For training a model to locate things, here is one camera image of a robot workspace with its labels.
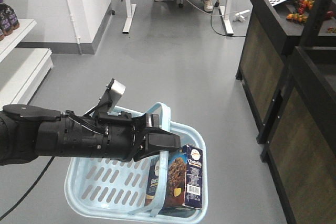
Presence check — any far black wooden display stand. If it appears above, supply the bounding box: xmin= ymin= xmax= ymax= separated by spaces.
xmin=235 ymin=0 xmax=336 ymax=145

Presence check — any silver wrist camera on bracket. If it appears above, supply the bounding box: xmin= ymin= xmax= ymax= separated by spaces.
xmin=96 ymin=78 xmax=125 ymax=113

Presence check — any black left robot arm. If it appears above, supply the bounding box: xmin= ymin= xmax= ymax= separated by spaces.
xmin=1 ymin=104 xmax=181 ymax=165

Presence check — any black wooden display stand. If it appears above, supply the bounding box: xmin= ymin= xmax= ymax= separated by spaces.
xmin=235 ymin=0 xmax=336 ymax=145
xmin=261 ymin=47 xmax=335 ymax=223

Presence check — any white supermarket shelving unit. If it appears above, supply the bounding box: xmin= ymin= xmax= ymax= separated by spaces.
xmin=1 ymin=12 xmax=54 ymax=106

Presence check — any near black wooden display stand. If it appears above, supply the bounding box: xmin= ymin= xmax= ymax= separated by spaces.
xmin=261 ymin=47 xmax=335 ymax=223

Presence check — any white desk leg frame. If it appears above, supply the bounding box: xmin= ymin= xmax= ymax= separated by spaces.
xmin=122 ymin=0 xmax=137 ymax=34

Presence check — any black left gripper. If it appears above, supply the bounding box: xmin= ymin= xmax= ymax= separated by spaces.
xmin=95 ymin=111 xmax=181 ymax=162

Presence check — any dark blue chocolate cookie box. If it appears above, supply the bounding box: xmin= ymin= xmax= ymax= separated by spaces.
xmin=144 ymin=144 xmax=204 ymax=210

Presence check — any light blue plastic basket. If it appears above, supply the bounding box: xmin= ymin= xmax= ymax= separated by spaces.
xmin=64 ymin=102 xmax=208 ymax=223

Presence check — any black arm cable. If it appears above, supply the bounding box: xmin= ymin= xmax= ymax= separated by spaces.
xmin=0 ymin=156 xmax=55 ymax=218

